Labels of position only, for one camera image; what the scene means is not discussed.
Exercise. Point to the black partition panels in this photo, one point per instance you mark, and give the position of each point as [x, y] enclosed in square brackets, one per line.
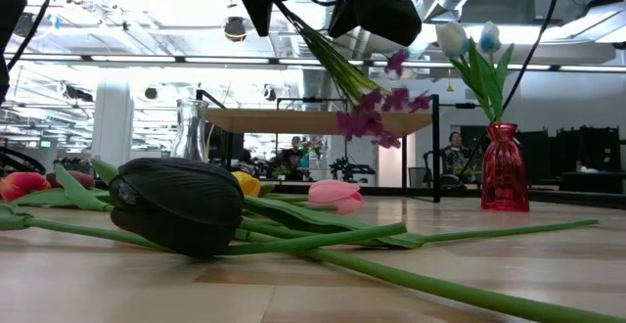
[587, 152]

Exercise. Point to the black background equipment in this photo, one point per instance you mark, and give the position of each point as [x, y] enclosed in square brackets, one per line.
[352, 170]

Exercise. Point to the dark red tulip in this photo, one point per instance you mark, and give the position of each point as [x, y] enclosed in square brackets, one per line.
[73, 178]

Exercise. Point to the silver ceiling air duct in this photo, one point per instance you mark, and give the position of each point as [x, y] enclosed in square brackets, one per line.
[315, 85]

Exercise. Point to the white tulip blue tip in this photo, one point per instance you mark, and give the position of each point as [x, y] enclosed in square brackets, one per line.
[489, 36]

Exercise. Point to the pink tulip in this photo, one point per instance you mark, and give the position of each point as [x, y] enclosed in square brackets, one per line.
[335, 193]

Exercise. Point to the grey waste bin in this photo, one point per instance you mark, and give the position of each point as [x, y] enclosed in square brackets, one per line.
[416, 177]

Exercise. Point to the clear glass vase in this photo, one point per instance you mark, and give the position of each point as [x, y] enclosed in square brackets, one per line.
[190, 132]

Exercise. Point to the yellow tulip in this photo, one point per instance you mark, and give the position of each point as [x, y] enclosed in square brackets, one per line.
[247, 183]

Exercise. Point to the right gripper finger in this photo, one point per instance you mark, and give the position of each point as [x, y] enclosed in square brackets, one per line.
[391, 17]
[344, 19]

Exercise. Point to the purple flower bunch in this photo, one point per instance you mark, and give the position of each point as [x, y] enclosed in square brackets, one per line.
[364, 122]

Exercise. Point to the black ceiling spotlight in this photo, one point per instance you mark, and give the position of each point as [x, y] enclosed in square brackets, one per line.
[23, 25]
[235, 28]

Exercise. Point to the pink background flower bouquet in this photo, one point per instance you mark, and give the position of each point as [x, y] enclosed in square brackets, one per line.
[309, 149]

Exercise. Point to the red ribbed glass vase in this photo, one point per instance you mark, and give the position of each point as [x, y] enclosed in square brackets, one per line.
[505, 176]

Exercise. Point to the white column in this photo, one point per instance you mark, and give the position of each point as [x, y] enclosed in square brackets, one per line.
[112, 117]

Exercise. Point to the orange red tulip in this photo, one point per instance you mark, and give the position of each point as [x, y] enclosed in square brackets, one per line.
[22, 186]

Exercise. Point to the wooden shelf black legs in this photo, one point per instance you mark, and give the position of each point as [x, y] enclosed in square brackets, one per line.
[274, 121]

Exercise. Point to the black metal table frame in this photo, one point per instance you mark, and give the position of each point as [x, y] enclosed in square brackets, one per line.
[577, 198]

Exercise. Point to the person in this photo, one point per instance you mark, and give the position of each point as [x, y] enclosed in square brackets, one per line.
[455, 152]
[293, 152]

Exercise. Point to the black ceiling light rail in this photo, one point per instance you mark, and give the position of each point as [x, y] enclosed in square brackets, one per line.
[147, 59]

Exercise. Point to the black background rig frame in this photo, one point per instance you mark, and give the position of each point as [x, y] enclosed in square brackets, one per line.
[313, 100]

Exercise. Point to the black tulip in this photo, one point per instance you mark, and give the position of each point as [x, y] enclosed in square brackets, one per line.
[73, 230]
[176, 205]

